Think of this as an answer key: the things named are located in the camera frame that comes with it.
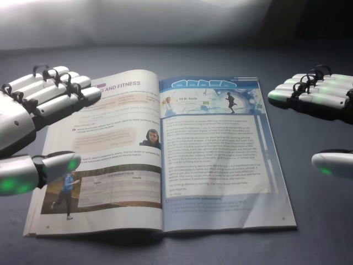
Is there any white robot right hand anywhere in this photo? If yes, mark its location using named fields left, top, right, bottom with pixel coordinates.
left=267, top=65, right=353, bottom=177

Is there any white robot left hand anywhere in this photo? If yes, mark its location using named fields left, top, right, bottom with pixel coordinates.
left=0, top=63, right=102, bottom=197

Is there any white backdrop sheet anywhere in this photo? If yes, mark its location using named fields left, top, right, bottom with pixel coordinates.
left=0, top=0, right=353, bottom=52

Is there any textbook with printed pages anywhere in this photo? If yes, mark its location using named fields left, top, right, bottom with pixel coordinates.
left=22, top=69, right=298, bottom=239

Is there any grey table cloth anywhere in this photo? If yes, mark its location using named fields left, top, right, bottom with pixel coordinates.
left=0, top=38, right=353, bottom=265

